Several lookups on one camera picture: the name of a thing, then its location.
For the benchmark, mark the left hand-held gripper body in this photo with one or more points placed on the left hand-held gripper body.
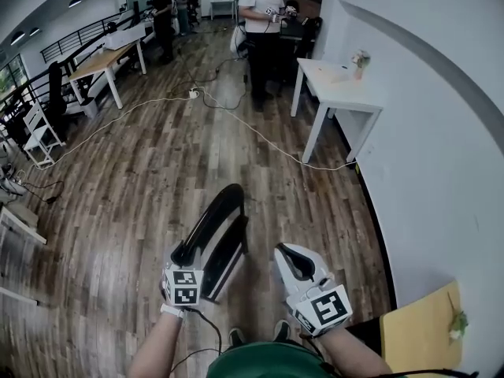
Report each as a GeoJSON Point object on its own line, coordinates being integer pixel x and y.
{"type": "Point", "coordinates": [184, 286]}

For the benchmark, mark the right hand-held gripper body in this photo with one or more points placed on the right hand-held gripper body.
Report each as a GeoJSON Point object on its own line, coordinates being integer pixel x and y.
{"type": "Point", "coordinates": [319, 301]}

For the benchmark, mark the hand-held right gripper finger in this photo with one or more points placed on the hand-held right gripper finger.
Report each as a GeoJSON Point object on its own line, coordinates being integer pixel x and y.
{"type": "Point", "coordinates": [281, 266]}
{"type": "Point", "coordinates": [309, 260]}

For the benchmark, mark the black folding chair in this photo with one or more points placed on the black folding chair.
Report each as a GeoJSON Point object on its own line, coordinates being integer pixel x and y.
{"type": "Point", "coordinates": [220, 227]}

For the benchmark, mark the person's right forearm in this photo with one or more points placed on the person's right forearm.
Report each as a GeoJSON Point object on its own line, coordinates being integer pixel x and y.
{"type": "Point", "coordinates": [354, 350]}

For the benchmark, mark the person's left forearm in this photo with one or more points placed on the person's left forearm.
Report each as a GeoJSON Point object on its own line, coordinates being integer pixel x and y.
{"type": "Point", "coordinates": [157, 349]}

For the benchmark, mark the white wooden chair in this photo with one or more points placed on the white wooden chair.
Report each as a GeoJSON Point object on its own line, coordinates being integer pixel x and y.
{"type": "Point", "coordinates": [37, 132]}

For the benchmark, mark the black office chair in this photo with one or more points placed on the black office chair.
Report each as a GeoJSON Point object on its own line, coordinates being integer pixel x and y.
{"type": "Point", "coordinates": [57, 93]}

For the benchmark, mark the white wristband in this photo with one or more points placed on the white wristband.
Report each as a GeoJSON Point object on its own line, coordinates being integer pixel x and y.
{"type": "Point", "coordinates": [172, 310]}

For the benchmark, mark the person's right shoe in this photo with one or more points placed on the person's right shoe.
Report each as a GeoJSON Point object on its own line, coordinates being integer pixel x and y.
{"type": "Point", "coordinates": [282, 329]}

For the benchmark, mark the person's shoe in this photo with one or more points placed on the person's shoe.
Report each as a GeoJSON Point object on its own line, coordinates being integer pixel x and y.
{"type": "Point", "coordinates": [236, 336]}
{"type": "Point", "coordinates": [282, 329]}

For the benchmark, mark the person's left shoe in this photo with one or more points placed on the person's left shoe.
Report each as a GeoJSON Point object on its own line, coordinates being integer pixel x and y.
{"type": "Point", "coordinates": [236, 336]}

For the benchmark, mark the person's green shirt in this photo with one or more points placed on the person's green shirt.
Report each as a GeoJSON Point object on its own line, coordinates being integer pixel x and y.
{"type": "Point", "coordinates": [267, 362]}

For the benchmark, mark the yellow table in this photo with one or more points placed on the yellow table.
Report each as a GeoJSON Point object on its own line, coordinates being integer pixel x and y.
{"type": "Point", "coordinates": [417, 329]}

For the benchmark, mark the white flower sprig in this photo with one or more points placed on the white flower sprig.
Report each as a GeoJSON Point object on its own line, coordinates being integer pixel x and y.
{"type": "Point", "coordinates": [458, 321]}

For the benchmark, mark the white power strip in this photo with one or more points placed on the white power strip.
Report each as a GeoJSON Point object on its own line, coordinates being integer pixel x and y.
{"type": "Point", "coordinates": [193, 93]}

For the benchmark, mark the white framed desk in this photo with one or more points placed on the white framed desk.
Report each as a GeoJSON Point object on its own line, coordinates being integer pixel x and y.
{"type": "Point", "coordinates": [19, 227]}

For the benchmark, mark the white waste bin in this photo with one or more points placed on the white waste bin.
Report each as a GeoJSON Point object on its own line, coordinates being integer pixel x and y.
{"type": "Point", "coordinates": [90, 108]}

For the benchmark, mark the flower vase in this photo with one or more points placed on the flower vase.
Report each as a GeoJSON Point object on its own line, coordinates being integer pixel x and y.
{"type": "Point", "coordinates": [360, 63]}

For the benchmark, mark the wooden desk with white legs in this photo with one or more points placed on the wooden desk with white legs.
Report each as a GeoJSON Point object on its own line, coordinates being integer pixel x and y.
{"type": "Point", "coordinates": [104, 59]}

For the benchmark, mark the white bag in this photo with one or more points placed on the white bag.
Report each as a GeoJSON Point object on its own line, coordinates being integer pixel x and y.
{"type": "Point", "coordinates": [238, 41]}

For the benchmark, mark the white box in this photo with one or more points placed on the white box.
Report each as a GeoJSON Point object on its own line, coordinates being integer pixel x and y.
{"type": "Point", "coordinates": [124, 38]}

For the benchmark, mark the black desk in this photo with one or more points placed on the black desk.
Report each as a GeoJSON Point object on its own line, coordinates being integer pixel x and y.
{"type": "Point", "coordinates": [301, 34]}

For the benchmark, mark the black metal railing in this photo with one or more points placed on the black metal railing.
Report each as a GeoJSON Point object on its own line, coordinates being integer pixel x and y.
{"type": "Point", "coordinates": [75, 39]}

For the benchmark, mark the small white table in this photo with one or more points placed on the small white table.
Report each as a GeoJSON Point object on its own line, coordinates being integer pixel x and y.
{"type": "Point", "coordinates": [222, 3]}

